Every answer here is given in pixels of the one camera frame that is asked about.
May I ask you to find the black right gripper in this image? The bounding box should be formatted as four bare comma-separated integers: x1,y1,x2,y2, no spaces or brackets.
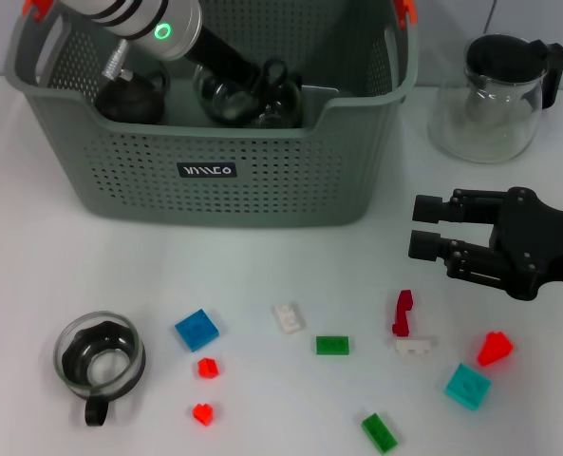
406,186,563,301

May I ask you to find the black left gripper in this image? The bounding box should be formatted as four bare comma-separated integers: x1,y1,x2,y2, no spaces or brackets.
183,28,263,85

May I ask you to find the glass teacup black sleeve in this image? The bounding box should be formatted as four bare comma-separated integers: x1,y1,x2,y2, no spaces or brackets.
52,311,147,428
193,61,263,125
255,57,306,128

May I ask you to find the dark red curved brick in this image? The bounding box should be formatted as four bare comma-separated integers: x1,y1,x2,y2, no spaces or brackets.
392,289,416,336

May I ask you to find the grey perforated plastic storage bin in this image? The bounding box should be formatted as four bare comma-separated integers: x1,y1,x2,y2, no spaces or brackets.
4,0,421,229

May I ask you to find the black clay teapot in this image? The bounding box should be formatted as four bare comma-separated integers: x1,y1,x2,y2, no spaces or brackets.
94,69,171,125

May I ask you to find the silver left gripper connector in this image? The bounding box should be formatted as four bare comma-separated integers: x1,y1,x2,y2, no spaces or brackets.
101,40,135,82

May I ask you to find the white notched brick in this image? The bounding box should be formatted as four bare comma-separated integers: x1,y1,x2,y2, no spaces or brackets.
394,335,439,362

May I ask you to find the glass pitcher black lid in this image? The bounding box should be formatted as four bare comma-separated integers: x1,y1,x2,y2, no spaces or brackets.
426,32,563,165

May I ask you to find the orange-red slope brick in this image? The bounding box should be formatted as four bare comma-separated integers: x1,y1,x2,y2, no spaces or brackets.
477,331,515,367

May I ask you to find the green two-stud brick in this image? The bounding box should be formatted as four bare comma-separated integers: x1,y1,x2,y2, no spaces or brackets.
315,335,351,356

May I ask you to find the white two-stud brick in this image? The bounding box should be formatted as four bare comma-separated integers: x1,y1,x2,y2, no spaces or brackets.
273,302,306,336

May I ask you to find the teal square brick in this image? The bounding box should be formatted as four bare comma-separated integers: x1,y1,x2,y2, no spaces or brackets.
443,363,493,412

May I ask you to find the flat green plate brick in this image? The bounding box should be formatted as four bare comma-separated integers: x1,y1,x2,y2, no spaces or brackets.
361,411,400,453

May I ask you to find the blue square brick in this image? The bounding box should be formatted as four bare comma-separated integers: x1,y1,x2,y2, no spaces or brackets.
174,308,220,353

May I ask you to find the small red brick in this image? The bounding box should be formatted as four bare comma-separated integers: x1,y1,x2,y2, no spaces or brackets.
197,356,220,380
192,402,215,427

